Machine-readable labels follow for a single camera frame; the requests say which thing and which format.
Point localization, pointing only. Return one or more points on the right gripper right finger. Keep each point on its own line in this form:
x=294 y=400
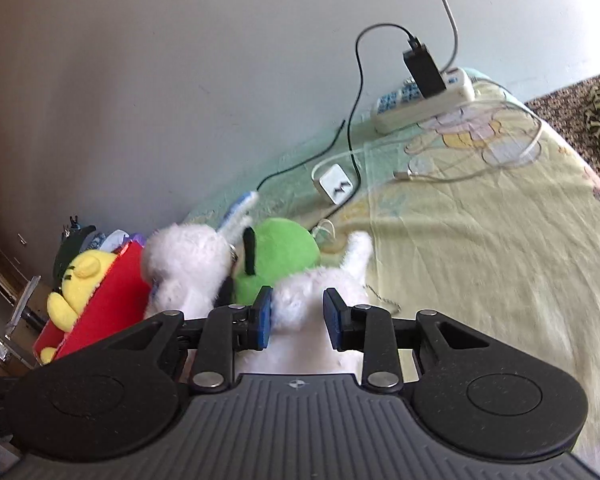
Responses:
x=369 y=330

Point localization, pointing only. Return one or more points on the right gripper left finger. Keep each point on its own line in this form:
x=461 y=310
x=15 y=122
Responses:
x=227 y=330

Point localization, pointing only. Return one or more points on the white bunny plush toy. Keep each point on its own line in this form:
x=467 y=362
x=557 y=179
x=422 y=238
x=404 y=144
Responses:
x=186 y=264

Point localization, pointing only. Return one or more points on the green plush toy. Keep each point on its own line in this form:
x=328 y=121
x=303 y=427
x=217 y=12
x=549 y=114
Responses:
x=273 y=249

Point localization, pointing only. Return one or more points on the yellow tiger plush toy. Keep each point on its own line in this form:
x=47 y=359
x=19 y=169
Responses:
x=68 y=308

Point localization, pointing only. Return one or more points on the red cardboard box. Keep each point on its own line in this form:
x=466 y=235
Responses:
x=120 y=301

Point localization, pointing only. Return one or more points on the white USB charger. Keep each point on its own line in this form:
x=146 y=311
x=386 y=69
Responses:
x=334 y=185

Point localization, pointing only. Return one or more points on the cartoon print bed sheet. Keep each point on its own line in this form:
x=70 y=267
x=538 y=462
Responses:
x=486 y=214

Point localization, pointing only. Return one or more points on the green striped garment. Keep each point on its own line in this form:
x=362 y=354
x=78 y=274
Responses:
x=74 y=240

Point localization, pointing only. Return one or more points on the white power strip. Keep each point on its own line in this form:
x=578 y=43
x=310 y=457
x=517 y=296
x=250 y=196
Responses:
x=407 y=106

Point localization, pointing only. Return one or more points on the black power adapter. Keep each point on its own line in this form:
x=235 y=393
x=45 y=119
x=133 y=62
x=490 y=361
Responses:
x=423 y=69

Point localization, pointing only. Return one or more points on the brown patterned blanket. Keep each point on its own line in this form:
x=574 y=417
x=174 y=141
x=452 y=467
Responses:
x=564 y=111

